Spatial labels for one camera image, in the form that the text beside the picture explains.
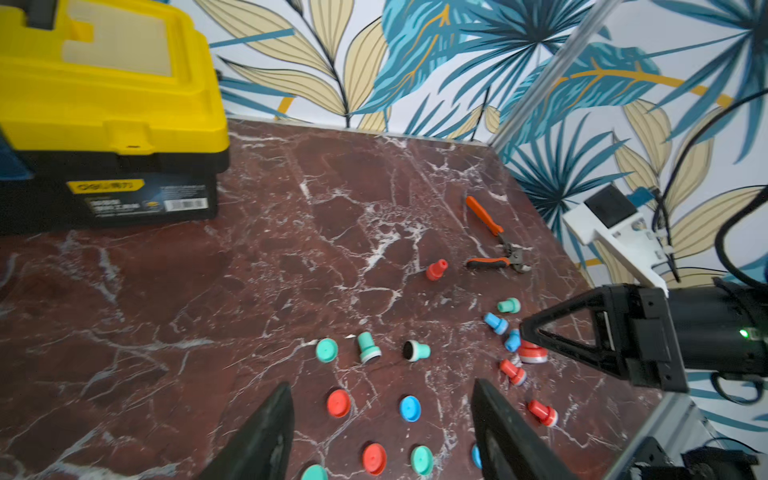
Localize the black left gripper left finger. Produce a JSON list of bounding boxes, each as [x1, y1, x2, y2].
[[197, 382, 295, 480]]

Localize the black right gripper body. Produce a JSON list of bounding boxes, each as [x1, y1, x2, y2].
[[602, 285, 689, 393]]

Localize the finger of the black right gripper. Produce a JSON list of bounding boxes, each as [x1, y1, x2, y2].
[[520, 286, 612, 336], [520, 326, 623, 375]]

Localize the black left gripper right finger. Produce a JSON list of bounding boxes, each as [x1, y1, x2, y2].
[[471, 378, 576, 479]]

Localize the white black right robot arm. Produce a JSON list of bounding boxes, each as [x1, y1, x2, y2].
[[521, 278, 767, 405]]

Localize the blue cap lower right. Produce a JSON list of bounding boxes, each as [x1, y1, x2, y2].
[[471, 444, 482, 469]]

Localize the blue cap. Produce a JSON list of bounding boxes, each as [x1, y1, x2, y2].
[[399, 395, 422, 423], [471, 444, 482, 469]]

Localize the green cap left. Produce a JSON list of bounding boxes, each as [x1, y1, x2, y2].
[[300, 464, 329, 480]]

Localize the green cap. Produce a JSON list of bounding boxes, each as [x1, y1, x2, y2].
[[300, 464, 329, 480], [315, 338, 338, 363], [410, 445, 434, 477]]

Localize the green cap lower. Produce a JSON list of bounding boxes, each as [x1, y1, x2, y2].
[[410, 445, 434, 477]]

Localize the red cap upper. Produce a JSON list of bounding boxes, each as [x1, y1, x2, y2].
[[326, 388, 351, 418]]

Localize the red cap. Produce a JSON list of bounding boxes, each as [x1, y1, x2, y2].
[[361, 442, 387, 476], [326, 388, 351, 418]]

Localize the green stamp far right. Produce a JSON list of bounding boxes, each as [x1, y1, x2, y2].
[[497, 297, 521, 314]]

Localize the blue stamp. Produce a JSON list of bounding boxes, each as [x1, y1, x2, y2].
[[483, 313, 509, 335], [504, 328, 522, 353]]

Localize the blue cap centre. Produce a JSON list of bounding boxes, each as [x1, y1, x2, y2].
[[399, 395, 422, 423]]

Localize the red cap middle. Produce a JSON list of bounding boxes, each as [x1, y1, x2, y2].
[[361, 442, 387, 476]]

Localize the green cap top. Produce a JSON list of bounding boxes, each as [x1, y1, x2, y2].
[[315, 338, 338, 363]]

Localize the green stamp upright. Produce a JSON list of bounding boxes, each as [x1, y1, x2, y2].
[[402, 340, 431, 362]]

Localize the green stamp lying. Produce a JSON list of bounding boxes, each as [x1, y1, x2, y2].
[[357, 332, 382, 364]]

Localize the yellow black toolbox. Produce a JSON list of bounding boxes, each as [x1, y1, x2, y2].
[[1, 1, 230, 235]]

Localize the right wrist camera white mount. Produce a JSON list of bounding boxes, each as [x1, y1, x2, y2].
[[563, 184, 672, 293]]

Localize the orange handled pliers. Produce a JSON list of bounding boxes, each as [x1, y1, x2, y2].
[[465, 196, 531, 274]]

